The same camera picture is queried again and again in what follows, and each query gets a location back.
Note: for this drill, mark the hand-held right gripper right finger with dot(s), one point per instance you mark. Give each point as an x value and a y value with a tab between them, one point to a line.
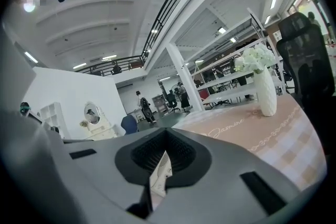
223	178

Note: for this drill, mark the dried flower bunch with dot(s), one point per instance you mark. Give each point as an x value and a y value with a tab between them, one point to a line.
84	123

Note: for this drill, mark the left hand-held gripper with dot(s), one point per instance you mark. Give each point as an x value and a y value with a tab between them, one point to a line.
31	160

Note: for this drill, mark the white shelf unit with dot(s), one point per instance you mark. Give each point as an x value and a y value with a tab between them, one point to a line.
52	115

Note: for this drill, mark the oval mirror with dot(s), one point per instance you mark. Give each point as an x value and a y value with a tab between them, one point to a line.
92	112

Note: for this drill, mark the blue chair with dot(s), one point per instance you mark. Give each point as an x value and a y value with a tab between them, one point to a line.
130	124

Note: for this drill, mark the pink checkered tablecloth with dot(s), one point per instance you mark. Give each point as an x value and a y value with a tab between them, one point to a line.
236	126

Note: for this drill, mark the black balcony railing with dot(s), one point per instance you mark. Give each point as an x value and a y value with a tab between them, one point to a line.
153	29

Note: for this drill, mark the white dressing table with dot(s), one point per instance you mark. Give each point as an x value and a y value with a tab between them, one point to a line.
105	132

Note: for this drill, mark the round ceiling lamp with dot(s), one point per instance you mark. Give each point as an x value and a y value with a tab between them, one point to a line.
29	7

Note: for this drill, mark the black swivel chair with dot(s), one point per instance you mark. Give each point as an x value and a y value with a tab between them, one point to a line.
172	101

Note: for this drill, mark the white metal shelving rack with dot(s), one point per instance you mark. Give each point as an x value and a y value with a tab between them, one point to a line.
225	89

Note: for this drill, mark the black mesh office chair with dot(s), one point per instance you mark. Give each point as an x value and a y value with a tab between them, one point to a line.
302	42

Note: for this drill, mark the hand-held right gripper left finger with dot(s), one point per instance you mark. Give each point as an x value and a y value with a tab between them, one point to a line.
105	165

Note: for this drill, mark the white vase with flowers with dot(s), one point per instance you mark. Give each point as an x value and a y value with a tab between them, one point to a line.
267	97

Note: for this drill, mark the grey storage shelf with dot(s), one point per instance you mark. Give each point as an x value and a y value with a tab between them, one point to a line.
158	102

